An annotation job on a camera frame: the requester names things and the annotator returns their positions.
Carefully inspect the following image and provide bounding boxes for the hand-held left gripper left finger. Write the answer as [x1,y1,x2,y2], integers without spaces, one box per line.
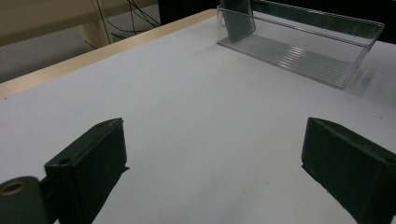
[44,117,131,224]

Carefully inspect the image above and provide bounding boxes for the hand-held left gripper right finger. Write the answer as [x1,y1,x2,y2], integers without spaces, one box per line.
[301,117,396,224]

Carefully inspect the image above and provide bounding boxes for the clear plastic holder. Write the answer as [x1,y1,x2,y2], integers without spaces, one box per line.
[216,0,386,90]

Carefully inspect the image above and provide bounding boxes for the light wooden shelf unit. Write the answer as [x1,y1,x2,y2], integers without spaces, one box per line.
[0,0,160,50]

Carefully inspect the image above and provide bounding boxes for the bundle of black cables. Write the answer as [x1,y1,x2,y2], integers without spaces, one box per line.
[94,0,163,41]

